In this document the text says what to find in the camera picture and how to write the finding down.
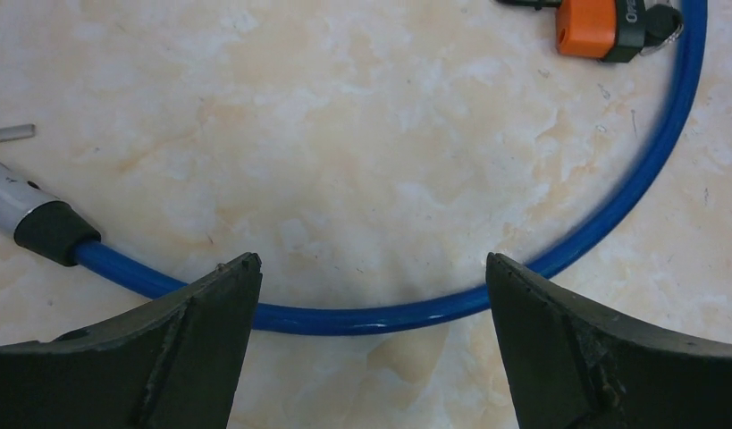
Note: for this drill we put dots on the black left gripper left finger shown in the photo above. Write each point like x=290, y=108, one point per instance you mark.
x=173, y=362

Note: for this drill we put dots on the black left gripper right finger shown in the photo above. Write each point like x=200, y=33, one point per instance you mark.
x=572, y=362

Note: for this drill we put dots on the blue cable lock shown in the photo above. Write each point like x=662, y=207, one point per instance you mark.
x=372, y=152

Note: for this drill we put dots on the orange black padlock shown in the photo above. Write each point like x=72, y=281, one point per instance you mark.
x=610, y=31

